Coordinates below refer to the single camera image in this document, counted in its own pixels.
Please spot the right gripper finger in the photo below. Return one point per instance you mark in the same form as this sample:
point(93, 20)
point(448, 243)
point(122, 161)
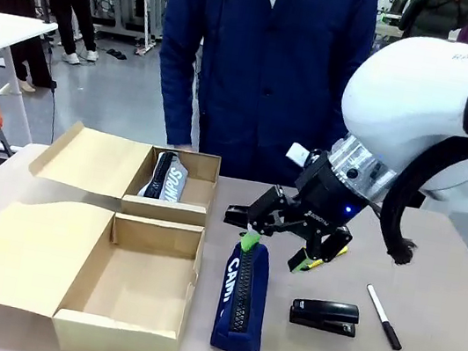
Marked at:
point(325, 245)
point(265, 214)

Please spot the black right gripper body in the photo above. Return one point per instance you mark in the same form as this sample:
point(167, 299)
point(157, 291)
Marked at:
point(327, 203)

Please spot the black stapler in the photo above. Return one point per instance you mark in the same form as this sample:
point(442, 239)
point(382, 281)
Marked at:
point(323, 312)

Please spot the navy Campus pencil case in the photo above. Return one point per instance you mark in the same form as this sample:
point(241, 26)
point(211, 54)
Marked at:
point(256, 303)

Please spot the person's right forearm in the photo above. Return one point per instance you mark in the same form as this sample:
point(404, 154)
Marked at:
point(180, 109)

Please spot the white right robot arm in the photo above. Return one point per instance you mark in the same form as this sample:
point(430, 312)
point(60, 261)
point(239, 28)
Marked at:
point(412, 92)

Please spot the smaller cardboard box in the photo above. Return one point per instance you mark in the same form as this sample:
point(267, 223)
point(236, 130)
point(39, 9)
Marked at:
point(98, 163)

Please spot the empty-lidded large cardboard box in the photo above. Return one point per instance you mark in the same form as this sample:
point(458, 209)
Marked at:
point(26, 249)

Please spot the person's right hand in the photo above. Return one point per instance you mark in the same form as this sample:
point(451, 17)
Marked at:
point(182, 147)

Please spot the yellow highlighter pen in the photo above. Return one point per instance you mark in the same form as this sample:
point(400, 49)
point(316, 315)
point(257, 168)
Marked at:
point(340, 251)

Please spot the white marker with black cap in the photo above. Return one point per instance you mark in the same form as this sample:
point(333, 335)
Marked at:
point(381, 312)

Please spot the grey Campus pencil case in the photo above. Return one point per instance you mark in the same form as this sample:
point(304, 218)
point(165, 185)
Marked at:
point(171, 179)

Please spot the person in navy coat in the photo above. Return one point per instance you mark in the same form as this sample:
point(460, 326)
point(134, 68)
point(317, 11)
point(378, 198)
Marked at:
point(269, 65)

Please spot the bystander in dark jacket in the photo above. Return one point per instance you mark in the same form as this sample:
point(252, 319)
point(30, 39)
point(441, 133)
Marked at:
point(446, 15)

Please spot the bystander in black trousers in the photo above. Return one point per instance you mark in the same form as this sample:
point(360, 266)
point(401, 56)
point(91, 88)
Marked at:
point(72, 3)

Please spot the white side table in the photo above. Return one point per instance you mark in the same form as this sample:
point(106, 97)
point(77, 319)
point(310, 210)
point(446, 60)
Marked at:
point(2, 34)

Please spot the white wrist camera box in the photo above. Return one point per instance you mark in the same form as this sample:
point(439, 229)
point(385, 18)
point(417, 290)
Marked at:
point(298, 154)

